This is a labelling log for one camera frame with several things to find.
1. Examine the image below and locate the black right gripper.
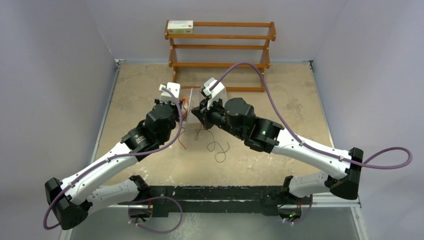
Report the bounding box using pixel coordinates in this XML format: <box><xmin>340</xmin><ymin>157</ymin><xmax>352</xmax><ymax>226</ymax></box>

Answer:
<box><xmin>192</xmin><ymin>94</ymin><xmax>245</xmax><ymax>140</ymax></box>

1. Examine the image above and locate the white plastic cable spool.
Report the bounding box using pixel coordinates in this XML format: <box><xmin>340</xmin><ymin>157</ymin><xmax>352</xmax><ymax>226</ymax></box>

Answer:
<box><xmin>179</xmin><ymin>88</ymin><xmax>203</xmax><ymax>124</ymax></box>

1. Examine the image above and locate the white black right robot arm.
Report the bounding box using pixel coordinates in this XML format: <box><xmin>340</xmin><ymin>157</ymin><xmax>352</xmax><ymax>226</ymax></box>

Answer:
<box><xmin>191</xmin><ymin>97</ymin><xmax>363</xmax><ymax>204</ymax></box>

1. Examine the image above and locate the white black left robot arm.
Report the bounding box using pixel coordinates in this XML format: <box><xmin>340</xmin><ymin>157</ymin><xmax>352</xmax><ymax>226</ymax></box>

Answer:
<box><xmin>43</xmin><ymin>98</ymin><xmax>183</xmax><ymax>230</ymax></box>

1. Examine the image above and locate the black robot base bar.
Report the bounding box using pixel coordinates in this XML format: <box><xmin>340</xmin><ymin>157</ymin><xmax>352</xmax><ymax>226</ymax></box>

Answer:
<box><xmin>129</xmin><ymin>175</ymin><xmax>312</xmax><ymax>220</ymax></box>

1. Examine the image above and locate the clear plastic divided tray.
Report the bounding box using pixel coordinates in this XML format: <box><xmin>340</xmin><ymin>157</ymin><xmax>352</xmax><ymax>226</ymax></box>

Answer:
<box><xmin>188</xmin><ymin>87</ymin><xmax>227</xmax><ymax>130</ymax></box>

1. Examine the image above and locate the orange wooden shelf rack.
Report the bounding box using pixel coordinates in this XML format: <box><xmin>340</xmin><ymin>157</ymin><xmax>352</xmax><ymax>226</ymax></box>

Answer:
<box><xmin>164</xmin><ymin>20</ymin><xmax>277</xmax><ymax>83</ymax></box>

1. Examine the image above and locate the white cardboard box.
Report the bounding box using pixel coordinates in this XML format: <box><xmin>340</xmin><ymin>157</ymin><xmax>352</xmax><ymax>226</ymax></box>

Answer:
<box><xmin>166</xmin><ymin>20</ymin><xmax>194</xmax><ymax>35</ymax></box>

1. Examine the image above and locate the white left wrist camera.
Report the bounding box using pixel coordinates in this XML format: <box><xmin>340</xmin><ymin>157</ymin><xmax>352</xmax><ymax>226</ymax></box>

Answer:
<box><xmin>158</xmin><ymin>82</ymin><xmax>181</xmax><ymax>105</ymax></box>

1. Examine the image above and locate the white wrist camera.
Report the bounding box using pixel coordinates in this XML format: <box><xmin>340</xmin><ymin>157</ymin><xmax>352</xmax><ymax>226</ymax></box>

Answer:
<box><xmin>200</xmin><ymin>77</ymin><xmax>228</xmax><ymax>110</ymax></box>
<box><xmin>158</xmin><ymin>82</ymin><xmax>181</xmax><ymax>105</ymax></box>

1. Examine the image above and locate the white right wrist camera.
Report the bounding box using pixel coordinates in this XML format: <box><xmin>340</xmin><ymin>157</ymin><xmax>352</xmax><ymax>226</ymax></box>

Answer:
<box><xmin>200</xmin><ymin>77</ymin><xmax>228</xmax><ymax>110</ymax></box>

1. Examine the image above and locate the yellow wire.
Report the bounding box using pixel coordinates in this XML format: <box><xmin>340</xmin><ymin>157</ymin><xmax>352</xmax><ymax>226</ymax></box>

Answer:
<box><xmin>180</xmin><ymin>99</ymin><xmax>193</xmax><ymax>117</ymax></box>

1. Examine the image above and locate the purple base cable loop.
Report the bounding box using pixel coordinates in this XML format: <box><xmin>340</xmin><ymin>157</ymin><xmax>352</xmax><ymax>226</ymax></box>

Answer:
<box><xmin>127</xmin><ymin>195</ymin><xmax>185</xmax><ymax>235</ymax></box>

